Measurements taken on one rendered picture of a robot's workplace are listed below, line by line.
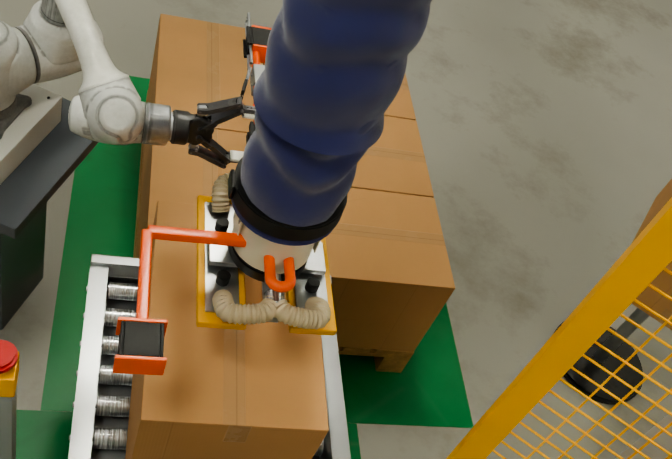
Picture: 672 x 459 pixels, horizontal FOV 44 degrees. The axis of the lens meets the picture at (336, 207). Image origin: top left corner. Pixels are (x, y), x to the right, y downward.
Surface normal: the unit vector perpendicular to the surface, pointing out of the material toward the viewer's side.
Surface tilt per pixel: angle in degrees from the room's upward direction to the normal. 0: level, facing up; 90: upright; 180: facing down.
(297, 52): 107
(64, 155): 0
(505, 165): 0
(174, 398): 0
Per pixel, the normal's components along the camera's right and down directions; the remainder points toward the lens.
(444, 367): 0.28, -0.65
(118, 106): 0.30, 0.28
